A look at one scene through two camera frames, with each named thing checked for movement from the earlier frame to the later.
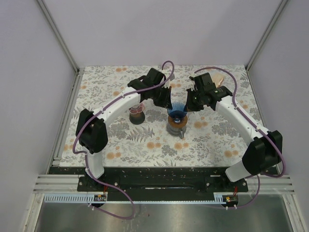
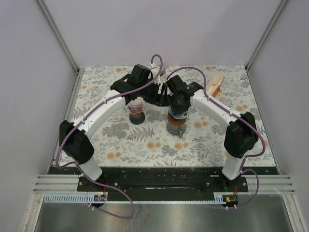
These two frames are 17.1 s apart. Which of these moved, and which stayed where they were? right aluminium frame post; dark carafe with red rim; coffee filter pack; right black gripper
Moved: right black gripper
Stayed: dark carafe with red rim; coffee filter pack; right aluminium frame post
